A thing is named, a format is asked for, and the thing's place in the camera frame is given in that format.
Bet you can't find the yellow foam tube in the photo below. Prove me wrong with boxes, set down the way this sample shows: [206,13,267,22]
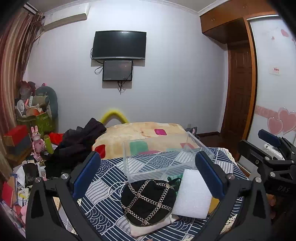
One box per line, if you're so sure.
[99,108,129,128]

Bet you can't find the beige blanket with coloured squares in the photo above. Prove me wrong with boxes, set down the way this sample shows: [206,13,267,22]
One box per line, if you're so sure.
[92,122,200,160]

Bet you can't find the floor clutter pile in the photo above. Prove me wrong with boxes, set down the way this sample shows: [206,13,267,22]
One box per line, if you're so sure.
[0,159,45,233]

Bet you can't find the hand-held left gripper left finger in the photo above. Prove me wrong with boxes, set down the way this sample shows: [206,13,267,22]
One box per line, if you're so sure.
[25,151,102,241]

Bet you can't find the white sliding wardrobe door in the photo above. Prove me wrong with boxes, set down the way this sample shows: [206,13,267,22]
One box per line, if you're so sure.
[238,14,296,168]

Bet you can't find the pile of stuffed toys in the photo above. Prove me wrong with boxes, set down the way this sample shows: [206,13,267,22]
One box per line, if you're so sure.
[15,80,50,118]

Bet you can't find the green cylinder tube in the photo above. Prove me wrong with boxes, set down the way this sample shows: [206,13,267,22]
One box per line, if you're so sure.
[44,134,55,155]

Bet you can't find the green cardboard box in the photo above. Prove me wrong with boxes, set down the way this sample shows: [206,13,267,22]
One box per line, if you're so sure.
[35,111,56,135]

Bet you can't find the pink heart wall stickers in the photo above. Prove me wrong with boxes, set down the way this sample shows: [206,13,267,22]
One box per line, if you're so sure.
[255,105,296,136]

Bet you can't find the dark green fabric item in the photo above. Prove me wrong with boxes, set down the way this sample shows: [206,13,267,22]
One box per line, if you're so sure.
[167,176,183,192]

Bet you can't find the striped brown curtain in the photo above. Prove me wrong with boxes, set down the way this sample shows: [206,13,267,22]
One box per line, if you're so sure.
[0,9,45,181]

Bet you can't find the black wall television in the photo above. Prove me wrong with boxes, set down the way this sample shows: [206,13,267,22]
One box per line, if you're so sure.
[91,30,147,60]

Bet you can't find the navy white patterned blanket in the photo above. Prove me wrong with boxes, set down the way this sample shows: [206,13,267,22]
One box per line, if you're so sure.
[76,147,243,241]

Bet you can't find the grey curved pillow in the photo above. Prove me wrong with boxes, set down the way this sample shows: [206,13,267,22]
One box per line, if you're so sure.
[35,86,59,122]

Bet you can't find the white cord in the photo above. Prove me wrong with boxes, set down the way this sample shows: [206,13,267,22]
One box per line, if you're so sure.
[108,181,127,202]

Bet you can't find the clear plastic storage box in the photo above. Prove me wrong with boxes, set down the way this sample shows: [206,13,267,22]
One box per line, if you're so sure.
[123,132,214,182]

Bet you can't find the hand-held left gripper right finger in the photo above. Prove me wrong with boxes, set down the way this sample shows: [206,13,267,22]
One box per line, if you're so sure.
[195,151,271,241]

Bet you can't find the brown wooden door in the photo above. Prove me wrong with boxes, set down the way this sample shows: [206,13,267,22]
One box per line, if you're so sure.
[221,43,254,134]

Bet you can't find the beige fabric pouch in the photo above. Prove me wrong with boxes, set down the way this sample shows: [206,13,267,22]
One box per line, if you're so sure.
[128,214,181,237]

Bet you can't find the black heart-shaped chain bag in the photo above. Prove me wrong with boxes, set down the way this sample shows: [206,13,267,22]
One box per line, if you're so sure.
[120,179,177,227]

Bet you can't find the wooden overhead cabinet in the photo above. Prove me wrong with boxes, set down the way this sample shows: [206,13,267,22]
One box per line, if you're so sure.
[200,5,280,44]

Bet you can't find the white air conditioner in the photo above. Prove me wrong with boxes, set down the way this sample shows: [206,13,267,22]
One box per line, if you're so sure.
[43,3,90,32]

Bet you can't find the white foam block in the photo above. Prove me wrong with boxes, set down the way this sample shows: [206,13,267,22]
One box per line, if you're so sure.
[171,169,213,219]

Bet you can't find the black clothes pile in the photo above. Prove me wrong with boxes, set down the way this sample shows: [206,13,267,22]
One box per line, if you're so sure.
[44,118,107,179]

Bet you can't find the red box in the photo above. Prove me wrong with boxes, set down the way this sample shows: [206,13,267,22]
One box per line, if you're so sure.
[3,125,29,141]

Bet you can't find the small black wall monitor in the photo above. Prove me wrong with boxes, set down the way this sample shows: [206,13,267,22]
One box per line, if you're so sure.
[103,60,134,82]

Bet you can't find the white power strip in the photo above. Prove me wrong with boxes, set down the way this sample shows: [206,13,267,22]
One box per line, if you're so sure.
[264,143,285,161]

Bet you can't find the pink rabbit toy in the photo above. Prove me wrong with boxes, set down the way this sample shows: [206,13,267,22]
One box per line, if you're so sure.
[31,126,46,161]

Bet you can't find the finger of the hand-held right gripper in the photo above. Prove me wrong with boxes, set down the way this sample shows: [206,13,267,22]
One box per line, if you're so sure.
[238,140,288,178]
[258,129,294,161]

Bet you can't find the red cloth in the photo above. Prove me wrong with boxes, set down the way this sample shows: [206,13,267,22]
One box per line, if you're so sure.
[49,133,65,145]

